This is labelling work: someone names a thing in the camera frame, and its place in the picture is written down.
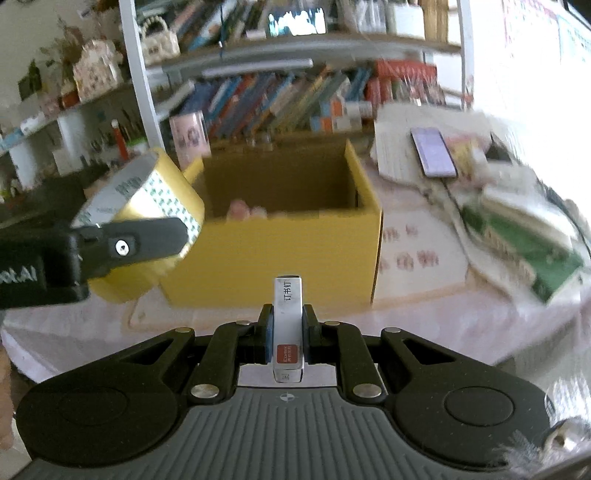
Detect white bookshelf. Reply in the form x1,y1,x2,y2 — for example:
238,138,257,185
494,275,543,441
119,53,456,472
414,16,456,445
0,0,467,195

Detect pink cylindrical container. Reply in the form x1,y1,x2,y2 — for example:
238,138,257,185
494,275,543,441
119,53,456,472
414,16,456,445
168,112,212,169

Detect white paper stack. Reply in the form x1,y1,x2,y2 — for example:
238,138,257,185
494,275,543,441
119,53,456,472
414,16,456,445
376,104,467,185

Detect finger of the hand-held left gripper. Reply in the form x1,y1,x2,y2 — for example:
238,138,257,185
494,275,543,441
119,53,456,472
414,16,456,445
71,217,190,280

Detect pink floral doll ornament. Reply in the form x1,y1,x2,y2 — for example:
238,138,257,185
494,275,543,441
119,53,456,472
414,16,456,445
73,39,123,102

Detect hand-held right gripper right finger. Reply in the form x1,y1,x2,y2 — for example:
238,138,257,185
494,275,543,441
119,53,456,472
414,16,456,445
302,304,462,403

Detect yellow cardboard box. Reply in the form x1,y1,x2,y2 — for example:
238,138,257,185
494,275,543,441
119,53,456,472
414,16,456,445
159,138,384,308

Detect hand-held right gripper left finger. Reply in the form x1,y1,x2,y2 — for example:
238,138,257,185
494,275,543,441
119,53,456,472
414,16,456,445
119,304,275,403

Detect green book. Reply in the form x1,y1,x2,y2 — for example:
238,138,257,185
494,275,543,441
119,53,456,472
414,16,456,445
462,194,585,305

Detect person's left forearm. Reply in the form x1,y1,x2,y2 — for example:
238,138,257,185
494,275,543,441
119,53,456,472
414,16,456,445
0,348,14,444

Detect red tube with white cap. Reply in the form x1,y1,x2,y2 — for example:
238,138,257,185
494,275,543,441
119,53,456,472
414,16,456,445
112,119,130,160

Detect red flat box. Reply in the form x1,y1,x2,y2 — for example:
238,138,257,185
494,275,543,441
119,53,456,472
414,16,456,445
374,60,439,93

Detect smartphone with purple screen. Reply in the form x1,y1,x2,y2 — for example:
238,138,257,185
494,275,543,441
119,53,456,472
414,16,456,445
411,127,459,180

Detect phone showing video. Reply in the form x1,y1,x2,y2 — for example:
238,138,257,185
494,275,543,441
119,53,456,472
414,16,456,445
268,9,328,38

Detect white quilted handbag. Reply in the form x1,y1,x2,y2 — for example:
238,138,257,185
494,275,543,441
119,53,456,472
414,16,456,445
139,16,181,58

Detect orange white medicine boxes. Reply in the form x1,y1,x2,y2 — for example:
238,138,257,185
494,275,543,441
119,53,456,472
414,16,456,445
318,99,375,132

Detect leaning row of books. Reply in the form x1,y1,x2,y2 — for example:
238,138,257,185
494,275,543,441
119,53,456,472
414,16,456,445
180,65,370,139

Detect pink plush toy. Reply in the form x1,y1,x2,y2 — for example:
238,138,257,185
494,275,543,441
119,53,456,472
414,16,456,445
226,198,269,220

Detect yellow tape roll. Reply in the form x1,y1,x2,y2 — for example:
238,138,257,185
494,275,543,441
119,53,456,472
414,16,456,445
71,148,206,304

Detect white staple box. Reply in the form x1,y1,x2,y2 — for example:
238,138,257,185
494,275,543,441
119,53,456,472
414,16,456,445
272,275,305,384

